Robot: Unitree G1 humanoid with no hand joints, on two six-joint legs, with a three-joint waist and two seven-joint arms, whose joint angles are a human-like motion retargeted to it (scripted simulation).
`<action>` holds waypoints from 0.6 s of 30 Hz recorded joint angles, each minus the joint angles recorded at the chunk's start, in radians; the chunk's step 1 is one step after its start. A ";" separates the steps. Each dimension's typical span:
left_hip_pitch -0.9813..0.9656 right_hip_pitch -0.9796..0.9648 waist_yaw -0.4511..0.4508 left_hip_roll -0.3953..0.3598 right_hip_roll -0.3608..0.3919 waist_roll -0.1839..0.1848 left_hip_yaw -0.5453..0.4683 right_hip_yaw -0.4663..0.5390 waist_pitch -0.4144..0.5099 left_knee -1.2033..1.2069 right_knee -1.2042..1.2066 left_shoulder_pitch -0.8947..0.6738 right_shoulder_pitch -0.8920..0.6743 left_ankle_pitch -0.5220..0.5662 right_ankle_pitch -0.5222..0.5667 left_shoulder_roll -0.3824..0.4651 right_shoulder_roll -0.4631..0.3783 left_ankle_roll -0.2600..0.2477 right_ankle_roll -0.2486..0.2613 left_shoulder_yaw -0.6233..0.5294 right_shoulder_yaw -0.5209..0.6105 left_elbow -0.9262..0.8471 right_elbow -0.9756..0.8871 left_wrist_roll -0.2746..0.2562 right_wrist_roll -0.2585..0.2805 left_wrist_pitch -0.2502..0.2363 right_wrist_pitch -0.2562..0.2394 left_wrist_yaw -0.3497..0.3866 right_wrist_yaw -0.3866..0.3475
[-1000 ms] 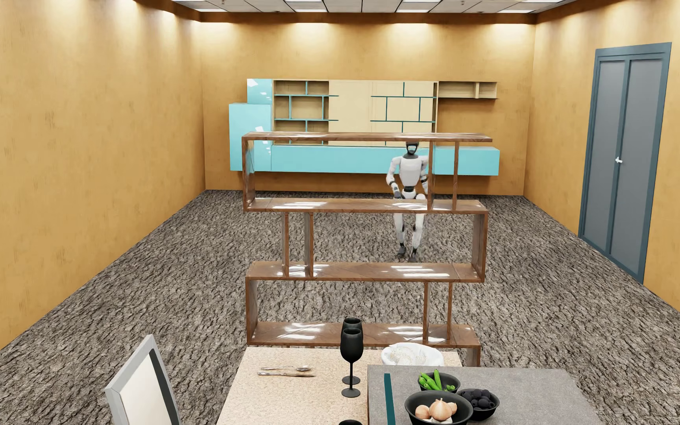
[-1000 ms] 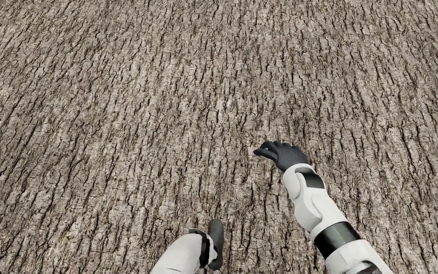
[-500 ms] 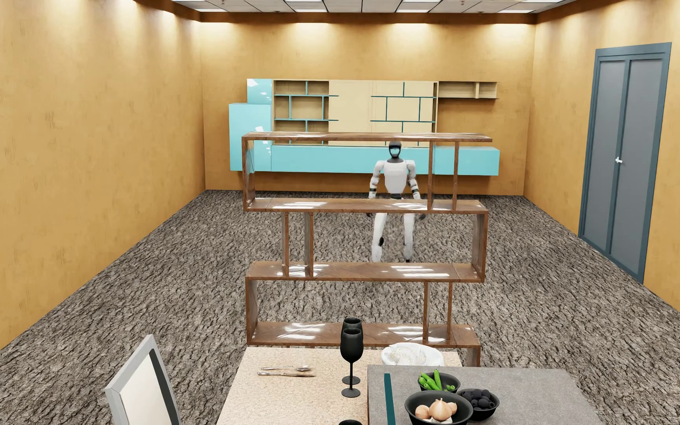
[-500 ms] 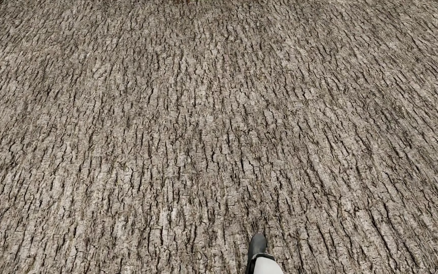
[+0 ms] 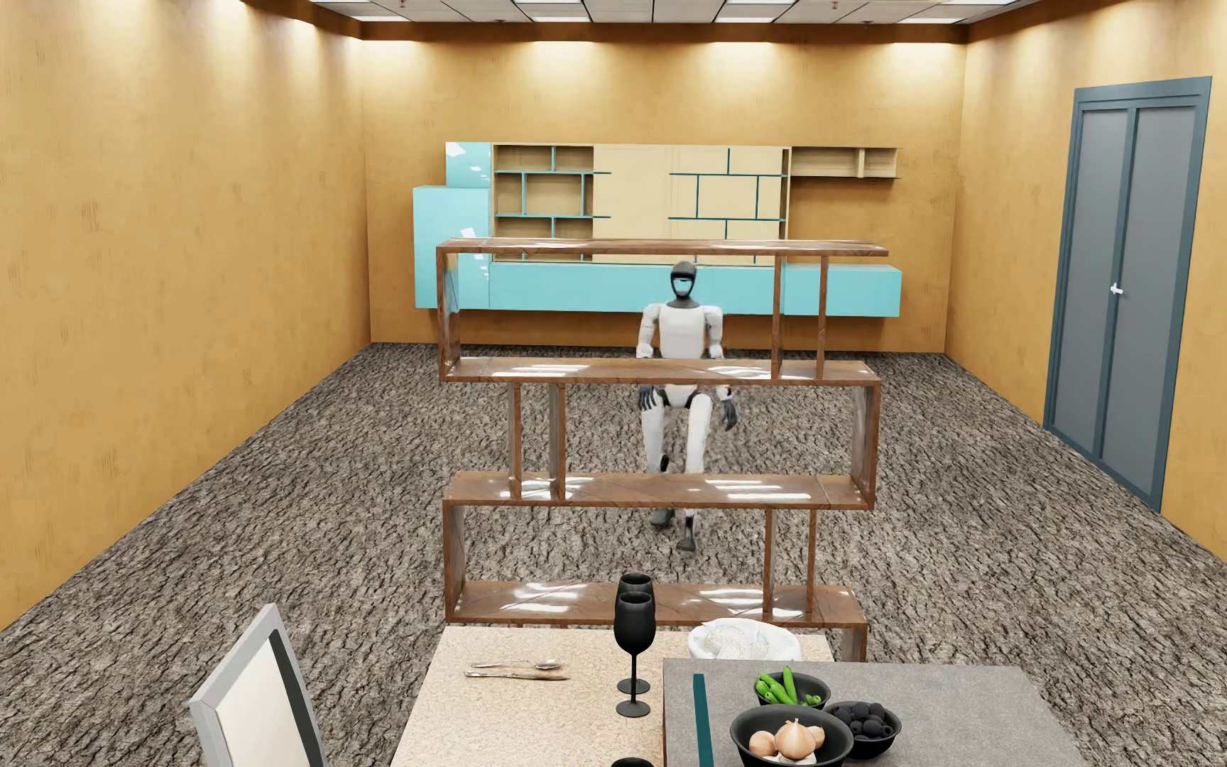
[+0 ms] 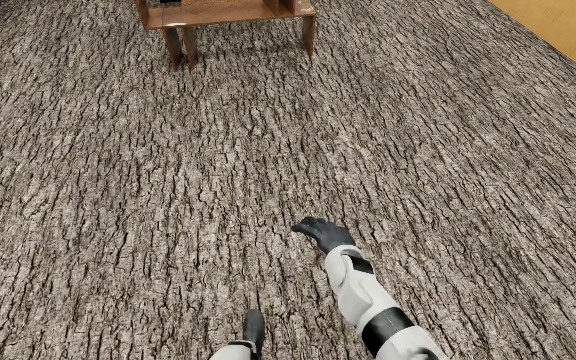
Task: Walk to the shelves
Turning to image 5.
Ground white robot right leg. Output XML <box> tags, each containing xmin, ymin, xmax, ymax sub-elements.
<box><xmin>640</xmin><ymin>392</ymin><xmax>677</xmax><ymax>531</ymax></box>

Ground white robot leg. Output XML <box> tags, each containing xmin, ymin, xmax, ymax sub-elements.
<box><xmin>640</xmin><ymin>392</ymin><xmax>677</xmax><ymax>531</ymax></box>
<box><xmin>676</xmin><ymin>391</ymin><xmax>715</xmax><ymax>555</ymax></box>

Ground white robot left leg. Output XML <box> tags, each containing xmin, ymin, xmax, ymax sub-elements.
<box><xmin>676</xmin><ymin>391</ymin><xmax>715</xmax><ymax>555</ymax></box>

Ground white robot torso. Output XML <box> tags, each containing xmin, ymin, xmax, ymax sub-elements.
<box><xmin>658</xmin><ymin>301</ymin><xmax>716</xmax><ymax>411</ymax></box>

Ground brown wooden zigzag shelf unit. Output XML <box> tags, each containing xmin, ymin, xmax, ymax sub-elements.
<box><xmin>435</xmin><ymin>237</ymin><xmax>890</xmax><ymax>663</ymax></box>

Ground white plate of rice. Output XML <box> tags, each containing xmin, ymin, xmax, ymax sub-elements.
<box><xmin>687</xmin><ymin>618</ymin><xmax>803</xmax><ymax>663</ymax></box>

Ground green beans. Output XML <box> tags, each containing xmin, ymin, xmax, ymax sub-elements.
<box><xmin>754</xmin><ymin>667</ymin><xmax>824</xmax><ymax>707</ymax></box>

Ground black bowl with green beans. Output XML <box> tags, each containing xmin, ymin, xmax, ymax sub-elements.
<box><xmin>753</xmin><ymin>670</ymin><xmax>834</xmax><ymax>712</ymax></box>

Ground large yellow onion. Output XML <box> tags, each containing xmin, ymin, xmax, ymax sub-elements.
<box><xmin>773</xmin><ymin>719</ymin><xmax>819</xmax><ymax>762</ymax></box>

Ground black bowl with onions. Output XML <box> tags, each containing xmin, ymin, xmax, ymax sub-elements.
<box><xmin>729</xmin><ymin>704</ymin><xmax>856</xmax><ymax>767</ymax></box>

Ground black bowl with dark berries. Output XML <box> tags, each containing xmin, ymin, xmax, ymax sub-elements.
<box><xmin>824</xmin><ymin>700</ymin><xmax>903</xmax><ymax>761</ymax></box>

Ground grey table mat teal stripe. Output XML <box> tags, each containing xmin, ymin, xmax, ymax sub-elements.
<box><xmin>662</xmin><ymin>658</ymin><xmax>1090</xmax><ymax>767</ymax></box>

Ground grey-blue double door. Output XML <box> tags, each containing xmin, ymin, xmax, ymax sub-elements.
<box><xmin>1042</xmin><ymin>75</ymin><xmax>1214</xmax><ymax>513</ymax></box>

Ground turquoise and beige wall cabinet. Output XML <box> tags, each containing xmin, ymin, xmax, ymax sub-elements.
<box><xmin>412</xmin><ymin>141</ymin><xmax>903</xmax><ymax>319</ymax></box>

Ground open wooden wall shelf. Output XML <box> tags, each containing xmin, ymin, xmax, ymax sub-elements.
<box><xmin>789</xmin><ymin>146</ymin><xmax>900</xmax><ymax>180</ymax></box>

